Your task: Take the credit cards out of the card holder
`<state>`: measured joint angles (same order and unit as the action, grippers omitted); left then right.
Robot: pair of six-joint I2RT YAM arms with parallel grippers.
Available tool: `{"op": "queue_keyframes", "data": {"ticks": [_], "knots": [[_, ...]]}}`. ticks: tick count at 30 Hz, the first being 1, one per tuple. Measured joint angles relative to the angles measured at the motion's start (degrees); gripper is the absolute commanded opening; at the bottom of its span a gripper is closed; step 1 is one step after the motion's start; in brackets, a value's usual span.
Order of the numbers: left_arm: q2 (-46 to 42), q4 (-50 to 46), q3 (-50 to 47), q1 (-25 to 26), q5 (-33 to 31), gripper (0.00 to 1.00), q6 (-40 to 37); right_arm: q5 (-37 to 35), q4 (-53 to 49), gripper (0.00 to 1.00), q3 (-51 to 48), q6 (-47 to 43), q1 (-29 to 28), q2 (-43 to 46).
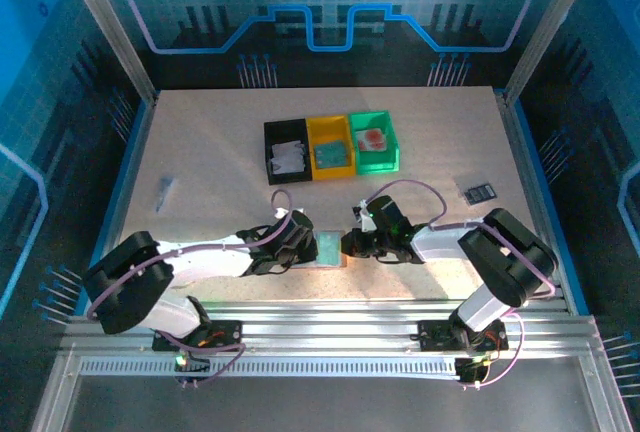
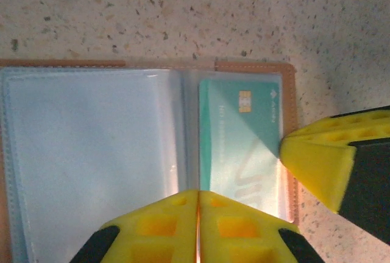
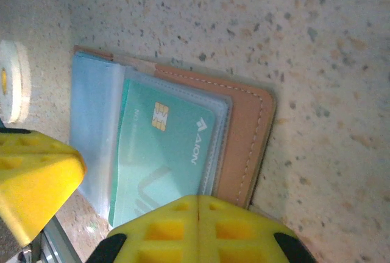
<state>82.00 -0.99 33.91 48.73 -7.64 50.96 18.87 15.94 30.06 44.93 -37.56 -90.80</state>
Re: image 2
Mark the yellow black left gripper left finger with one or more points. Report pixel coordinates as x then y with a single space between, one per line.
152 232

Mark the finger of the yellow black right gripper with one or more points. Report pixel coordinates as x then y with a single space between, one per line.
350 126
335 171

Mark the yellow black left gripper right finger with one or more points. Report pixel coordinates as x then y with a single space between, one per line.
243 232

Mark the brown leather card holder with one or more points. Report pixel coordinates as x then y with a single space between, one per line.
288 98

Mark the teal chip card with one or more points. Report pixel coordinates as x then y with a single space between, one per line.
237 141

